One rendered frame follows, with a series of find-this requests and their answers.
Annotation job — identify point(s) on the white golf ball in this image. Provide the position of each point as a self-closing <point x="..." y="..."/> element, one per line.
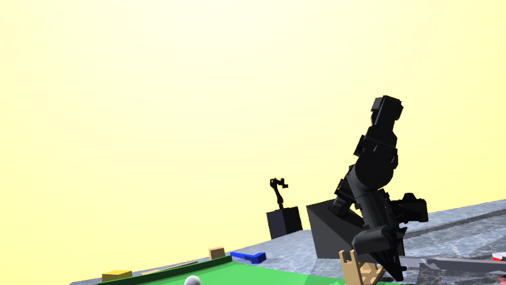
<point x="193" y="280"/>

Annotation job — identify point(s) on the green putting mat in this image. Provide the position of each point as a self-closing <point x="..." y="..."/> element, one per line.
<point x="235" y="273"/>

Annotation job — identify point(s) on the brown block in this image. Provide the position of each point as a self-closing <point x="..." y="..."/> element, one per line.
<point x="216" y="252"/>

